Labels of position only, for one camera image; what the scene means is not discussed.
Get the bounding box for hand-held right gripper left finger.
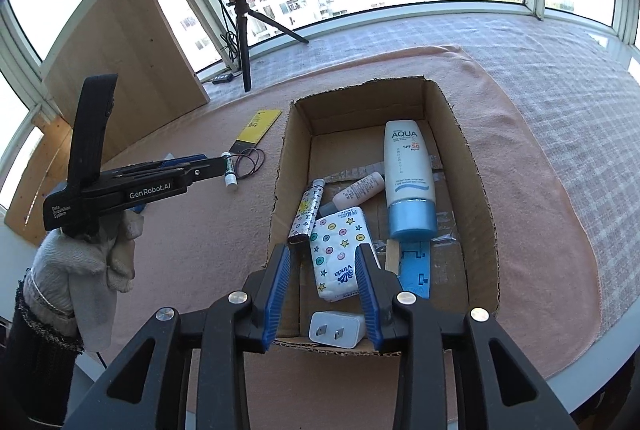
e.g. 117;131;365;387
65;244;292;430

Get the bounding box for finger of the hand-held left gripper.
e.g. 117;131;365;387
102;153;210;174
164;157;227;185

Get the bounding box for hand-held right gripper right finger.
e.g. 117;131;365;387
355;242;576;430

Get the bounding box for green circuit stick with wires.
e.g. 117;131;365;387
221;149;267;191

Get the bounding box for white charger plug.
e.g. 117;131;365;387
308;311;367;351

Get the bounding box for white patterned tissue pack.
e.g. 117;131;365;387
309;207;373;301

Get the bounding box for blue folding phone stand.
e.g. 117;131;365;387
397;237;433;301

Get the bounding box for silver patterned lighter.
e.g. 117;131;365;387
287;179;327;247

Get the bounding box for small pink cosmetic bottle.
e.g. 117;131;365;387
320;171;386;217

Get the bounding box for white sunscreen tube blue cap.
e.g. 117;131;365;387
383;120;439;241

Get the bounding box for cardboard box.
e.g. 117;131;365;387
267;77;501;353

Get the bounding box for person's left forearm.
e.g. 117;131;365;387
0;280;86;426

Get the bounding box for person's left hand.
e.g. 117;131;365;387
22;210;146;353

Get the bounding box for yellow and black card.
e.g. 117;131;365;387
232;109;283;151

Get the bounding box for light wooden panel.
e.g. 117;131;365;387
4;112;76;247

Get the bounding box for upright wooden board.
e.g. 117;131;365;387
42;0;211;161

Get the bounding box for black tripod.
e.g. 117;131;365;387
220;0;310;93

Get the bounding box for pink table mat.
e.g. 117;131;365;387
65;44;608;430

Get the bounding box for grey checked blanket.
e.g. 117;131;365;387
200;12;640;336

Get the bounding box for black cable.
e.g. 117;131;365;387
220;0;241;75

